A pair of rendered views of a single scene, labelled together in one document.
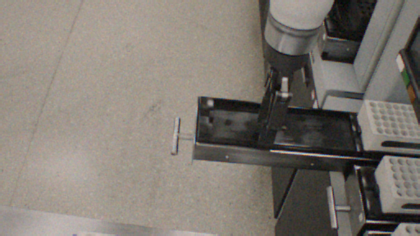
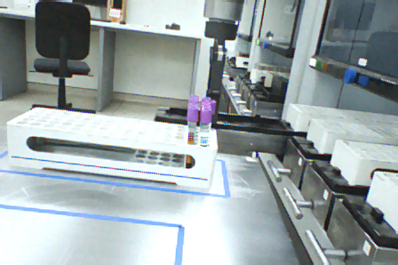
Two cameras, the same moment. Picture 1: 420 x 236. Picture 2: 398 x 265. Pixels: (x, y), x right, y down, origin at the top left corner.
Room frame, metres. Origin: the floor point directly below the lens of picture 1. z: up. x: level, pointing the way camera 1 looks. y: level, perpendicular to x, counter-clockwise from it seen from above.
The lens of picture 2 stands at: (-0.22, -0.12, 1.05)
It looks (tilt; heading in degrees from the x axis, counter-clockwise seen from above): 18 degrees down; 1
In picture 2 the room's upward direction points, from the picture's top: 7 degrees clockwise
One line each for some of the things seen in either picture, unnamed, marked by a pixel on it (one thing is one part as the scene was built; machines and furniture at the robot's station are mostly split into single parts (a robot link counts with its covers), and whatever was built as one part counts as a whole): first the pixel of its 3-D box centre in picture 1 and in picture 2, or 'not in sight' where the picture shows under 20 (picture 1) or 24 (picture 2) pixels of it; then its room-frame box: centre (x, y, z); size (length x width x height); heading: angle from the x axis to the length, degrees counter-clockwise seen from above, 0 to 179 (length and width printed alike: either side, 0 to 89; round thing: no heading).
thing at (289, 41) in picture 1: (292, 29); (223, 9); (0.67, -0.12, 1.08); 0.09 x 0.09 x 0.06
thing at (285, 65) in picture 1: (284, 61); (218, 42); (0.67, -0.12, 1.00); 0.08 x 0.07 x 0.09; 5
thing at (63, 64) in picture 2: not in sight; (64, 63); (3.05, 1.22, 0.52); 0.64 x 0.60 x 1.05; 25
